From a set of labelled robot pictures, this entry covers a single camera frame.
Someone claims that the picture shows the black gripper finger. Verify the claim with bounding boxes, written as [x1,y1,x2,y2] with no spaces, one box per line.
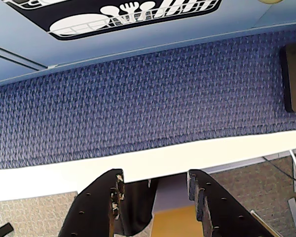
[186,169,280,237]
[58,168,126,237]

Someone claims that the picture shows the yellow wooden board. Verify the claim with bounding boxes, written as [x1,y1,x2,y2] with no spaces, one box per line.
[150,204,205,237]

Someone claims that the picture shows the black bar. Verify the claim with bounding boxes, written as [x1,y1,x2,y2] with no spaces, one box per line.
[0,223,13,237]

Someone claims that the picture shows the blue woven mat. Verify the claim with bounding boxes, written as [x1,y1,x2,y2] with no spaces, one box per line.
[0,31,296,171]

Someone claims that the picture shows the black white dish rack sticker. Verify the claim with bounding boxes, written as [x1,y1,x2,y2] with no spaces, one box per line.
[4,0,223,41]

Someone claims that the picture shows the thin black cable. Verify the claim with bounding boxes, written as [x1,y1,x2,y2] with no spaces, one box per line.
[262,157,296,186]

